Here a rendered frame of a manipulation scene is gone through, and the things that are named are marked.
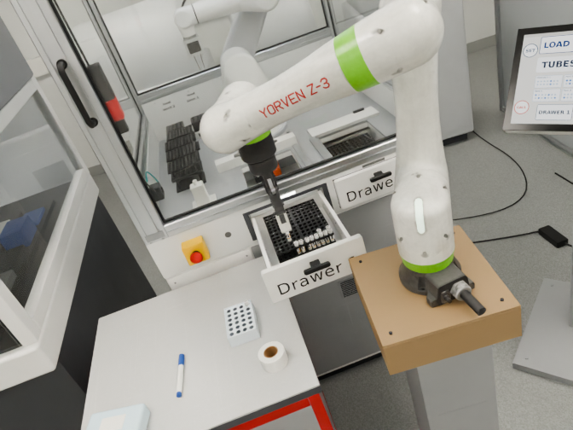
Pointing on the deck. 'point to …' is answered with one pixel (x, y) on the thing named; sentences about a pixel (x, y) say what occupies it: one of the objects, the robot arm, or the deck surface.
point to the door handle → (74, 94)
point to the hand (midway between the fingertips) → (282, 219)
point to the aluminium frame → (28, 12)
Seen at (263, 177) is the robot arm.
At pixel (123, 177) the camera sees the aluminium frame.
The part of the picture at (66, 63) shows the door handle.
